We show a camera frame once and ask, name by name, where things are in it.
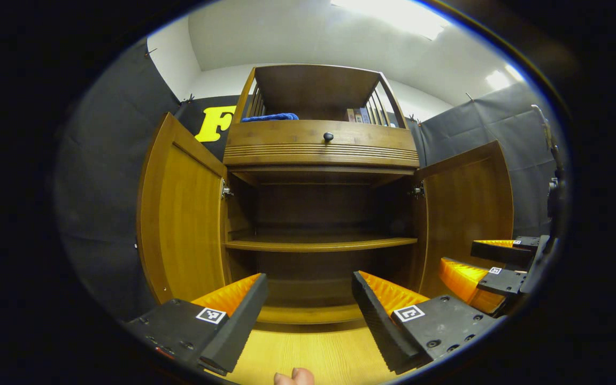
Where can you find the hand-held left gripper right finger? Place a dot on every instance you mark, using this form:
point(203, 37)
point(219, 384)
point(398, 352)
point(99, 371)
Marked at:
point(380, 326)

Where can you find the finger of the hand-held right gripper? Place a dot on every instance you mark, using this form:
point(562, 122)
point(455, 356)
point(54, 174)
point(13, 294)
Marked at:
point(503, 280)
point(500, 254)

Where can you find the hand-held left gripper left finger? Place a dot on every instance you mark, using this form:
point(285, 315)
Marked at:
point(236, 326)

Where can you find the wooden shoe cabinet door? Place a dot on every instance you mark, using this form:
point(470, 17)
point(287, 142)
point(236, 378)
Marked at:
point(468, 208)
point(185, 224)

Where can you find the wooden inner cabinet shelf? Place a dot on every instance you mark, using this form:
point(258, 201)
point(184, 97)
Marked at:
point(318, 244)

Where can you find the wooden cabinet drawer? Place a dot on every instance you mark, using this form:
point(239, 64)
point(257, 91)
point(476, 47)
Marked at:
point(286, 141)

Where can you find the ceiling light panel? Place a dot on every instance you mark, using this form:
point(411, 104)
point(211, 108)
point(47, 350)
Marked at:
point(500, 79)

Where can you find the black round drawer knob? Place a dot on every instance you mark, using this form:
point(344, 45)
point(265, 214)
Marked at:
point(328, 137)

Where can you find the small row of books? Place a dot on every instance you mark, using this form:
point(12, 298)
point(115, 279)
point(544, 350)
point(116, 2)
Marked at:
point(359, 115)

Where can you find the blue cloth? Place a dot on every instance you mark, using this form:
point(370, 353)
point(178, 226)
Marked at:
point(270, 117)

